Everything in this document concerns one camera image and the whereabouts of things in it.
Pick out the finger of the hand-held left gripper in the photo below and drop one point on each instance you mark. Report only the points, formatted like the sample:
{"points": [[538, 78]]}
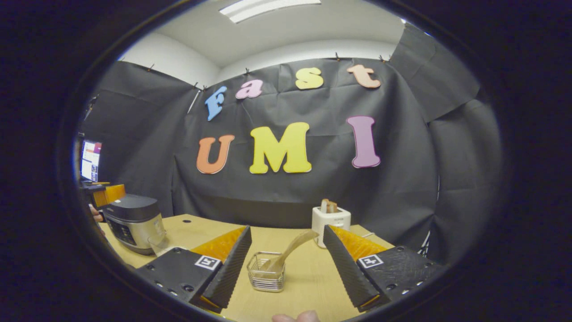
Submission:
{"points": [[114, 194]]}

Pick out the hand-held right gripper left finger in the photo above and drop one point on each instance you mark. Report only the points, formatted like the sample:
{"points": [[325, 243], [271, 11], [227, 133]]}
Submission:
{"points": [[232, 268]]}

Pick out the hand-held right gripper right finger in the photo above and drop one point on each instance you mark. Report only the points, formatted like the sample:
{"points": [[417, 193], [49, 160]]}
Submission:
{"points": [[346, 268]]}

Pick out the black silver rice cooker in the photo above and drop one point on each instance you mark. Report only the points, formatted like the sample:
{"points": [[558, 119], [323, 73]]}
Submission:
{"points": [[134, 223]]}

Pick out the wooden spoon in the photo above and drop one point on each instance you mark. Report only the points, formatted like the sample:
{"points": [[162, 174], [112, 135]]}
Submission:
{"points": [[292, 248]]}

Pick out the computer monitor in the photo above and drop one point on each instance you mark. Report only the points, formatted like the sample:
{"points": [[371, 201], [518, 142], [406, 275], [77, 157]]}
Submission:
{"points": [[91, 161]]}

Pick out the white toaster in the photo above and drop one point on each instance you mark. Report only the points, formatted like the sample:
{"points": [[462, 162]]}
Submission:
{"points": [[330, 221]]}

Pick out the brown toast slice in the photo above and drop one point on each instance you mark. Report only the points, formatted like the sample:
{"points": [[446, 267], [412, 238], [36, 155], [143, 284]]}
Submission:
{"points": [[333, 207]]}

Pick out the pale bread slice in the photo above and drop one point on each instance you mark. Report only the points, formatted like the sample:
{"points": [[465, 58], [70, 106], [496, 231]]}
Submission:
{"points": [[324, 205]]}

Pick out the clear plastic container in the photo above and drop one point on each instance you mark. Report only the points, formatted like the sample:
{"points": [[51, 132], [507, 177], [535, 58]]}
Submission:
{"points": [[158, 246]]}

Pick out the black backdrop cloth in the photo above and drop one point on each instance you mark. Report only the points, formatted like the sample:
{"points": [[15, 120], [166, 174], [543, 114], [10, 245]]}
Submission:
{"points": [[313, 188]]}

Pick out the ceiling light panel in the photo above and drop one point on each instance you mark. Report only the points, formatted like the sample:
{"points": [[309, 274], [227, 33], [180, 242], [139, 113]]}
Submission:
{"points": [[268, 9]]}

